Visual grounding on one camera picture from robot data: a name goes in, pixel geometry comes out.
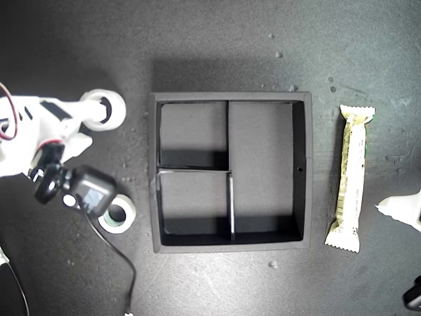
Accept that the small black camera box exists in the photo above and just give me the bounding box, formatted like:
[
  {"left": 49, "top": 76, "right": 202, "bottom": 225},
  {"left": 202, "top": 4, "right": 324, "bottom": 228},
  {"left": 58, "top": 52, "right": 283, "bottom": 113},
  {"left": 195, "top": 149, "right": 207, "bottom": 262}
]
[
  {"left": 403, "top": 275, "right": 421, "bottom": 312},
  {"left": 62, "top": 165, "right": 118, "bottom": 217}
]

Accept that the red wire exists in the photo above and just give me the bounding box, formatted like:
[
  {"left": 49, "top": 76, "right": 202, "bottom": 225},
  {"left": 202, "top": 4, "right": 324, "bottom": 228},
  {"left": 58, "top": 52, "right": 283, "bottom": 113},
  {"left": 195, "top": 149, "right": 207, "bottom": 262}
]
[{"left": 0, "top": 82, "right": 19, "bottom": 141}]

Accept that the snack bar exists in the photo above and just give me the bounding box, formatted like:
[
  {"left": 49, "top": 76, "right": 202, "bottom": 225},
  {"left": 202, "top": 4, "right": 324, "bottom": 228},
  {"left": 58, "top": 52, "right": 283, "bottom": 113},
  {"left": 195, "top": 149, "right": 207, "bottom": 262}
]
[{"left": 324, "top": 104, "right": 376, "bottom": 254}]

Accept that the black tray with wells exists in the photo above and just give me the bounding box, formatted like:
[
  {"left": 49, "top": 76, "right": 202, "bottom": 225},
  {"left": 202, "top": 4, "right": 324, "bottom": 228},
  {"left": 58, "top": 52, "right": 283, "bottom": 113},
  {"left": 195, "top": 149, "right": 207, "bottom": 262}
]
[{"left": 147, "top": 91, "right": 313, "bottom": 254}]

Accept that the black camera cable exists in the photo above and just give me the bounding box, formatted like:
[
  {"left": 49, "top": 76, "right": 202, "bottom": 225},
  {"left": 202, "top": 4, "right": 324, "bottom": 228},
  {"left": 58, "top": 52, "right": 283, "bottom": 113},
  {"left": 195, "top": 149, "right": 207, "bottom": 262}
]
[{"left": 78, "top": 203, "right": 137, "bottom": 316}]

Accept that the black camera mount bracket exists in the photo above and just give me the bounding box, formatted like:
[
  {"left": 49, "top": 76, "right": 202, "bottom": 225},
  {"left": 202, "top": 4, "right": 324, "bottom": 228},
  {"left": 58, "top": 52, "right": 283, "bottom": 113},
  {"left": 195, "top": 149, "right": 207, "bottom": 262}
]
[{"left": 32, "top": 143, "right": 72, "bottom": 205}]

